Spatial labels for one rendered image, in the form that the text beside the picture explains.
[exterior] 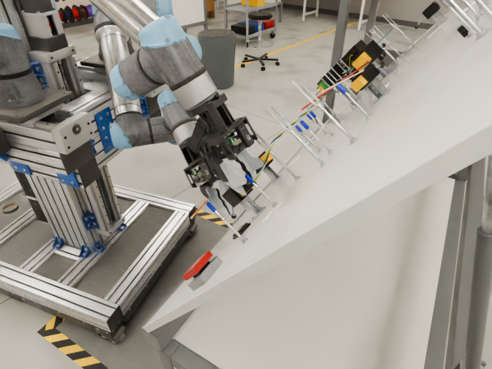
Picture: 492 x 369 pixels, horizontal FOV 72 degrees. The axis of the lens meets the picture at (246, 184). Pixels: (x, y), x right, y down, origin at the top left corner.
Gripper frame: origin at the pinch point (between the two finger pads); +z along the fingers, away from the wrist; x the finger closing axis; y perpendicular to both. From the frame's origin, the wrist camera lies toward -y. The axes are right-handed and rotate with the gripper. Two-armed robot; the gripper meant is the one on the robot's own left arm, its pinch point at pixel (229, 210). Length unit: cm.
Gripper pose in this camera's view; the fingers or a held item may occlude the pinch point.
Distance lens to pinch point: 88.2
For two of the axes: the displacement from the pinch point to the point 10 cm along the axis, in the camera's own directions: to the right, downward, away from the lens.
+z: 4.5, 8.8, -1.5
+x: 8.4, -4.7, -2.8
